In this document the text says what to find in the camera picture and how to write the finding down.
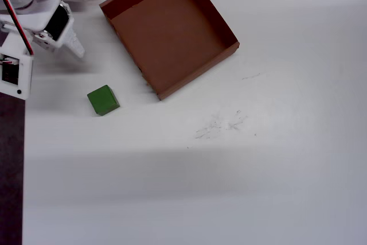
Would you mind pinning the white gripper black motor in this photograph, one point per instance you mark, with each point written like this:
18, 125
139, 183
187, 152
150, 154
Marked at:
61, 27

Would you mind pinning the green cube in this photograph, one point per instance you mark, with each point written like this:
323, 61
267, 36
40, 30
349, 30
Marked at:
103, 100

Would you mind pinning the brown cardboard box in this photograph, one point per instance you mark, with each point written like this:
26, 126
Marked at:
169, 38

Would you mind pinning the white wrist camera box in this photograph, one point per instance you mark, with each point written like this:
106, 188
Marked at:
24, 75

